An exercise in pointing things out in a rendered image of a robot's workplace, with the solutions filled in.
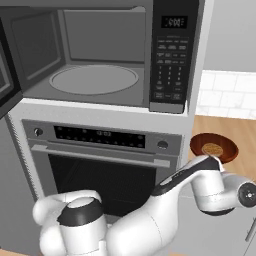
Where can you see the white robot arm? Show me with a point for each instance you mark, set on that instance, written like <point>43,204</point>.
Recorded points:
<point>143,226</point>

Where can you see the oven door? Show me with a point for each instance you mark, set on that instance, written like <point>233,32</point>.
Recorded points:
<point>100,180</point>

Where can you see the grey microwave oven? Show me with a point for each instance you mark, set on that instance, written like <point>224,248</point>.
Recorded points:
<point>100,50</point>

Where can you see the round tan waffle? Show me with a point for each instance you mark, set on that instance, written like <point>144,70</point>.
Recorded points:
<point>213,149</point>

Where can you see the brown wooden bowl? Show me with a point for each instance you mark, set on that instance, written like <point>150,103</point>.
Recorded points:
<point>230,146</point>

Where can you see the black microwave door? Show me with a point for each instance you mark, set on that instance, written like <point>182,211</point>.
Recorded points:
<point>6,76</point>

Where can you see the grey cabinet door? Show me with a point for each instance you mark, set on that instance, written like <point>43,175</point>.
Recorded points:
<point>216,233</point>

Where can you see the round oven knob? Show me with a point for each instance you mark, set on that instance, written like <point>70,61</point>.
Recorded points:
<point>38,132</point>
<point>162,144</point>

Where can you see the stainless steel oven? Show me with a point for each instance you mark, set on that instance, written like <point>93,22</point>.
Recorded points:
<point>100,160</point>

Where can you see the grey tall cabinet housing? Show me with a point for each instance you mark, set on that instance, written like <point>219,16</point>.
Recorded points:
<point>196,66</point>

